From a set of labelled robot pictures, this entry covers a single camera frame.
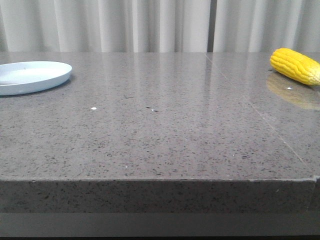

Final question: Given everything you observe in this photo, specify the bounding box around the white curtain right panel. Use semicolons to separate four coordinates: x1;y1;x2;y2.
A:
212;0;320;53

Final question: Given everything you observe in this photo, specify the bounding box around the yellow corn cob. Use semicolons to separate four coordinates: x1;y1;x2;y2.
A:
270;48;320;86

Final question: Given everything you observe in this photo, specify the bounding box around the light blue round plate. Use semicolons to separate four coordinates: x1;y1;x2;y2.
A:
0;61;72;96

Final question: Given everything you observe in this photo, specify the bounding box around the white curtain left panel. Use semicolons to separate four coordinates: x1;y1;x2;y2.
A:
0;0;214;53

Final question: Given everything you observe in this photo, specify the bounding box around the white curtain panel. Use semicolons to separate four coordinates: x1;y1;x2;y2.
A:
0;0;214;53
212;0;320;53

